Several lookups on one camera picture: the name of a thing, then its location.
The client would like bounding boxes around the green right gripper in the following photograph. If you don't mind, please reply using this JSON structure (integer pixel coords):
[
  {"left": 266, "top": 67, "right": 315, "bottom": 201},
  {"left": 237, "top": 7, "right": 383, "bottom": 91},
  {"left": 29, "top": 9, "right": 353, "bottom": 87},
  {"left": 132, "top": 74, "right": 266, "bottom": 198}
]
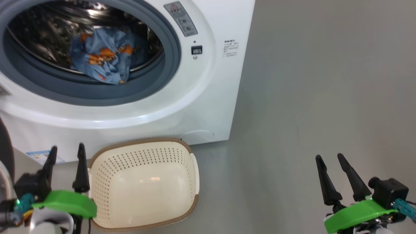
[{"left": 315, "top": 153, "right": 399, "bottom": 234}]

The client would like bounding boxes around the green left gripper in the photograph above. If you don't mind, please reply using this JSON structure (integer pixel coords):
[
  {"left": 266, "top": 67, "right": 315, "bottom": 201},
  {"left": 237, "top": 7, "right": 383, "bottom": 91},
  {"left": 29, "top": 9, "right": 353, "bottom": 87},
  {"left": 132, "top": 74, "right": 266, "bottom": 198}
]
[{"left": 32, "top": 143, "right": 98, "bottom": 219}]

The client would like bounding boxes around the black round glass washer door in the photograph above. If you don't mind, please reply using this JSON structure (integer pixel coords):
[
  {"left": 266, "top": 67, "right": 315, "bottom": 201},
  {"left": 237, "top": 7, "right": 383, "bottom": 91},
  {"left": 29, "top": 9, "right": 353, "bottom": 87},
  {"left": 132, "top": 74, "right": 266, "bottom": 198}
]
[{"left": 0, "top": 116, "right": 16, "bottom": 204}]

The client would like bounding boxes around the blue bear-print garment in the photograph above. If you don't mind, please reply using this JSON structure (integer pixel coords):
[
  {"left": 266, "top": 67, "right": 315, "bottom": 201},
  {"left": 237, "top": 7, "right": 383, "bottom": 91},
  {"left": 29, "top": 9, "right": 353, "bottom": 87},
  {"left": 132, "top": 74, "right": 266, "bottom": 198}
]
[{"left": 70, "top": 26, "right": 136, "bottom": 85}]

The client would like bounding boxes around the cream perforated plastic laundry basket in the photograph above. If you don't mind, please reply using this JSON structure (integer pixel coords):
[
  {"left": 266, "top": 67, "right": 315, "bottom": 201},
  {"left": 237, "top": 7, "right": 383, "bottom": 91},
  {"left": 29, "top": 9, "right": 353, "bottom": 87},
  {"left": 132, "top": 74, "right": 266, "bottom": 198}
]
[{"left": 87, "top": 137, "right": 200, "bottom": 232}]

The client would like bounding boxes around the grey rubber door gasket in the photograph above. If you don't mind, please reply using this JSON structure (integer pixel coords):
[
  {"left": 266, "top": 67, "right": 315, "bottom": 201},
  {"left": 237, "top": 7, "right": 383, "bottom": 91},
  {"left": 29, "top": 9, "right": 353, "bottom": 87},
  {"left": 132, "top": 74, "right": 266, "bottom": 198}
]
[{"left": 0, "top": 0, "right": 182, "bottom": 107}]

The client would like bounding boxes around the white front-load washing machine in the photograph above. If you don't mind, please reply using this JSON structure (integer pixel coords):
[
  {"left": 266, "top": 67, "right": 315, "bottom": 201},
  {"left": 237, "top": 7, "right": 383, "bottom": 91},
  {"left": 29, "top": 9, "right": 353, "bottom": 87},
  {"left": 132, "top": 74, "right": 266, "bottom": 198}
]
[{"left": 0, "top": 0, "right": 256, "bottom": 163}]

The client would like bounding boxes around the blue energy label sticker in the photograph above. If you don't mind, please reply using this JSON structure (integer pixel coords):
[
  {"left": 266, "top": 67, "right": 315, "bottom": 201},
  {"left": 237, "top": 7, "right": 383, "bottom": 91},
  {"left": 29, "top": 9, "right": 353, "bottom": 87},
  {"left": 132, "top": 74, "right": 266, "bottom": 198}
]
[{"left": 26, "top": 149, "right": 66, "bottom": 165}]

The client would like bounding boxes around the round white filter cover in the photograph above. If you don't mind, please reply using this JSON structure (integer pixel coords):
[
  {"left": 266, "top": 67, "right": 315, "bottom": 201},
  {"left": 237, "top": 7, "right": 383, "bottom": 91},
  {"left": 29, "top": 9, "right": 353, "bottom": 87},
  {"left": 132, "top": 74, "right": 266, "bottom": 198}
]
[{"left": 181, "top": 130, "right": 215, "bottom": 145}]

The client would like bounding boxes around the perforated steel washer drum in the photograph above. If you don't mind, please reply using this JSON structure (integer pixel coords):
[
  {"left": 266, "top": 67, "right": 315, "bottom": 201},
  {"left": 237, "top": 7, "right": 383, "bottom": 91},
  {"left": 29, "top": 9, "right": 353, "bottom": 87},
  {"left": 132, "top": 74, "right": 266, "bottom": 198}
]
[{"left": 6, "top": 0, "right": 164, "bottom": 77}]

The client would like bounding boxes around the grey warning sticker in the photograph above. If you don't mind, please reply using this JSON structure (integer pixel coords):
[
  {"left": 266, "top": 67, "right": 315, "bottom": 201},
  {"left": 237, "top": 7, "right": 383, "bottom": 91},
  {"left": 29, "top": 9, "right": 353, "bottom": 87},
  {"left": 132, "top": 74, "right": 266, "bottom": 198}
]
[{"left": 163, "top": 1, "right": 199, "bottom": 37}]

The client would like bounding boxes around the teal left camera cable plug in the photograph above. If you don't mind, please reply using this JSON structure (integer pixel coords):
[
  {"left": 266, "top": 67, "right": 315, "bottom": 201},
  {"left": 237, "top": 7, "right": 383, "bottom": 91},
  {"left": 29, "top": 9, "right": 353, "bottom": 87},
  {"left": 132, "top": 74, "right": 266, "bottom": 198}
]
[{"left": 12, "top": 193, "right": 35, "bottom": 215}]

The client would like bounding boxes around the teal camera cable plug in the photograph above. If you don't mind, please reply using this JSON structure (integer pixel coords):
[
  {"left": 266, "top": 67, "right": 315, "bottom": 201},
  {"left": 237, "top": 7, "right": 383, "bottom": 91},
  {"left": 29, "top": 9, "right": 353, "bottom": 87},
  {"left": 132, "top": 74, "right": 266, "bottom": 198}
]
[
  {"left": 393, "top": 199, "right": 416, "bottom": 223},
  {"left": 12, "top": 193, "right": 35, "bottom": 215}
]

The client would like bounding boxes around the teal right camera cable plug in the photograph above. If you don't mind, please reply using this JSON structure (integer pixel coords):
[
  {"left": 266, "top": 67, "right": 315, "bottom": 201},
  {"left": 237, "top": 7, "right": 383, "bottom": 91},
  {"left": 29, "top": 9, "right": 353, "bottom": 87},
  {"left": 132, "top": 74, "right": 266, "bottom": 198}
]
[{"left": 393, "top": 199, "right": 416, "bottom": 223}]

